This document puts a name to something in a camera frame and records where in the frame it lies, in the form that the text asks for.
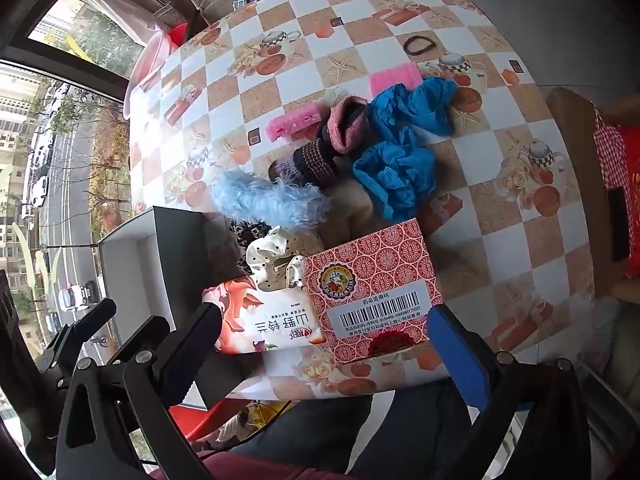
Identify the light blue furry scrunchie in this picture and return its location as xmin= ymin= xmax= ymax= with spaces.
xmin=210 ymin=169 xmax=333 ymax=233

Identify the red plastic stool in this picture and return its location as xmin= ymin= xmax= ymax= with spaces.
xmin=169 ymin=399 xmax=238 ymax=442

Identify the white box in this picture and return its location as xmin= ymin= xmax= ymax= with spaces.
xmin=99 ymin=206 xmax=213 ymax=356

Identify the pink knit sock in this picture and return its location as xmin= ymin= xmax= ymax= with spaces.
xmin=322 ymin=96 xmax=372 ymax=157

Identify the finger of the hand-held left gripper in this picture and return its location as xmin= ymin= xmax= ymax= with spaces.
xmin=37 ymin=299 xmax=117 ymax=391
xmin=107 ymin=317 xmax=171 ymax=362

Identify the brown wooden chair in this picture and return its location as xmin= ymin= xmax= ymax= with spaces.
xmin=546 ymin=86 xmax=640 ymax=303

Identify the purple knit sock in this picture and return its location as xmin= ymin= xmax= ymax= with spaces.
xmin=268 ymin=139 xmax=342 ymax=186

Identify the black hair tie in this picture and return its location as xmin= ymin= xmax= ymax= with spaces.
xmin=402 ymin=34 xmax=439 ymax=57

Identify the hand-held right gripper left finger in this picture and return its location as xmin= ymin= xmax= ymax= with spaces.
xmin=57 ymin=302 xmax=224 ymax=480

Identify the blue crinkled cloth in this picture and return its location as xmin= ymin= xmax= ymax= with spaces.
xmin=367 ymin=79 xmax=459 ymax=142
xmin=351 ymin=141 xmax=437 ymax=224

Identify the leopard print scrunchie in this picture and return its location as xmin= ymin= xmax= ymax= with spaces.
xmin=227 ymin=219 xmax=273 ymax=263

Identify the red patterned cardboard box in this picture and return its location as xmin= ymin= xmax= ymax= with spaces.
xmin=301 ymin=217 xmax=443 ymax=361

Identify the white polka-dot scrunchie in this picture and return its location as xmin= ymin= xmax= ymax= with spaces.
xmin=244 ymin=226 xmax=323 ymax=292

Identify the red gingham cloth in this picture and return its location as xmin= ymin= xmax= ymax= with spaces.
xmin=592 ymin=122 xmax=632 ymax=192

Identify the orange floral tissue pack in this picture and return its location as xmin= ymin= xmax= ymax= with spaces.
xmin=201 ymin=275 xmax=328 ymax=357

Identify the red plastic basin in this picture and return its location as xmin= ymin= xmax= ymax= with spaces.
xmin=166 ymin=21 xmax=192 ymax=47

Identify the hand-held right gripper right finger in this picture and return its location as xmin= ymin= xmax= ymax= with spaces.
xmin=427 ymin=304 xmax=601 ymax=480

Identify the pink plastic basin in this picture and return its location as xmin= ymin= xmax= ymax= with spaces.
xmin=124 ymin=29 xmax=177 ymax=122

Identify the red fabric item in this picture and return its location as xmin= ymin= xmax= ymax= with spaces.
xmin=619 ymin=126 xmax=640 ymax=281

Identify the checkered patterned tablecloth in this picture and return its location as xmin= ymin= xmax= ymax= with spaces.
xmin=127 ymin=0 xmax=596 ymax=403

